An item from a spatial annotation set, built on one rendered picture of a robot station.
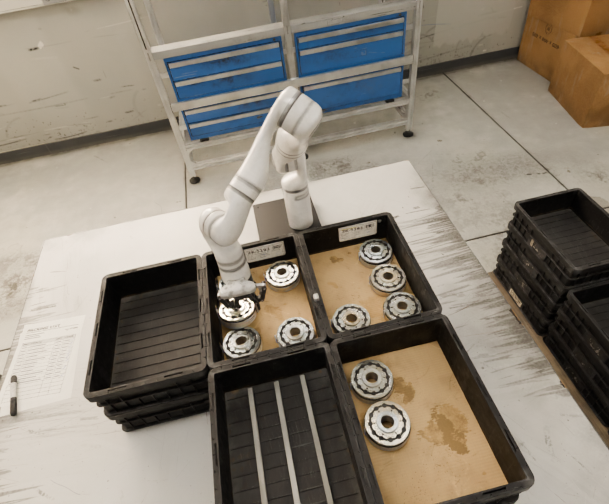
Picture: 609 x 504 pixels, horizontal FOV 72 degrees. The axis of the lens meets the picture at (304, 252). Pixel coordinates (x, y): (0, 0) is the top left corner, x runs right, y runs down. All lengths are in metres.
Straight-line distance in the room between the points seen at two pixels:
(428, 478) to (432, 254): 0.78
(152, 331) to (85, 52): 2.85
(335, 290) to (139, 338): 0.59
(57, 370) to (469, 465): 1.21
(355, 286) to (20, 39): 3.24
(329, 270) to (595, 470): 0.82
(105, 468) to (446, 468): 0.86
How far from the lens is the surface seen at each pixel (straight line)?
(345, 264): 1.33
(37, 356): 1.66
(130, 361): 1.30
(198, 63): 2.89
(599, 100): 3.70
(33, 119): 4.20
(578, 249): 2.02
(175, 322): 1.32
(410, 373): 1.13
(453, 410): 1.11
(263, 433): 1.09
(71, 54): 3.89
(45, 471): 1.43
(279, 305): 1.26
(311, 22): 2.87
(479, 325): 1.40
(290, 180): 1.46
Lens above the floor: 1.83
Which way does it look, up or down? 46 degrees down
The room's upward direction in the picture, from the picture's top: 9 degrees counter-clockwise
